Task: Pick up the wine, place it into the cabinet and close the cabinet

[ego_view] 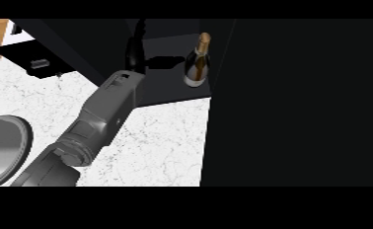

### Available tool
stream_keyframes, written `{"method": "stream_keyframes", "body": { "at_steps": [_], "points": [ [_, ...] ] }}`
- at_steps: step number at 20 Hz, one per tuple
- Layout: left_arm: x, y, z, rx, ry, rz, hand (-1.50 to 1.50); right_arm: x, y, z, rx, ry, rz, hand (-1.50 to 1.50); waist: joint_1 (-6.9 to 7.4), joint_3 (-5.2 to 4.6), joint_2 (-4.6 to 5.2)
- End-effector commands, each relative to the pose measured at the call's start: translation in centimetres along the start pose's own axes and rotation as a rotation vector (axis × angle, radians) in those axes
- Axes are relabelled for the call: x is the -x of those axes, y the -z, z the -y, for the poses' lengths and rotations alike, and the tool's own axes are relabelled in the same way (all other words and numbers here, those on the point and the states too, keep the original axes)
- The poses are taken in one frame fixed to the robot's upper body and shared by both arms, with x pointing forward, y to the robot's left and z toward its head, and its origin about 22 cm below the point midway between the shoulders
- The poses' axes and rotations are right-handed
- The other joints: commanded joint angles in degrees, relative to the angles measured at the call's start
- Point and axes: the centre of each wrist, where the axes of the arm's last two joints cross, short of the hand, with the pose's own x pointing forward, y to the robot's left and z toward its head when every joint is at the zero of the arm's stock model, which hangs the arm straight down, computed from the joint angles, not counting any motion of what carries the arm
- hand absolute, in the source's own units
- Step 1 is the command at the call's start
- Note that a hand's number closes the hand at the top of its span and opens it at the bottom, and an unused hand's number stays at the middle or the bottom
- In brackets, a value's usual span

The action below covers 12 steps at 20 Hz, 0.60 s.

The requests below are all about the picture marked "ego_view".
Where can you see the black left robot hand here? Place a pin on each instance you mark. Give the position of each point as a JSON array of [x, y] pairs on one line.
[[134, 55]]

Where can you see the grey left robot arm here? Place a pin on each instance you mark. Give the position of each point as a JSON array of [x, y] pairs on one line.
[[109, 104]]

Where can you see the dark grey cabinet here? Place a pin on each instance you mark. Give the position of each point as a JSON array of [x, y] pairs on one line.
[[165, 85]]

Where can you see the dark wine bottle gold neck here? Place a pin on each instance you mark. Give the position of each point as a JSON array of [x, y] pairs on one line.
[[198, 65]]

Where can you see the dark grey cabinet door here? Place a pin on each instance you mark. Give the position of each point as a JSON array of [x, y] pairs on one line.
[[291, 108]]

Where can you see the black appliance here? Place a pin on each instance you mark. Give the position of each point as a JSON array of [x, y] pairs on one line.
[[53, 66]]

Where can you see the small grey appliance knob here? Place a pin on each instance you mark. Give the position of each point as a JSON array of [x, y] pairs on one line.
[[40, 63]]

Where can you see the brown wooden panel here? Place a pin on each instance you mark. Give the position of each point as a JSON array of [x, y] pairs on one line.
[[3, 30]]

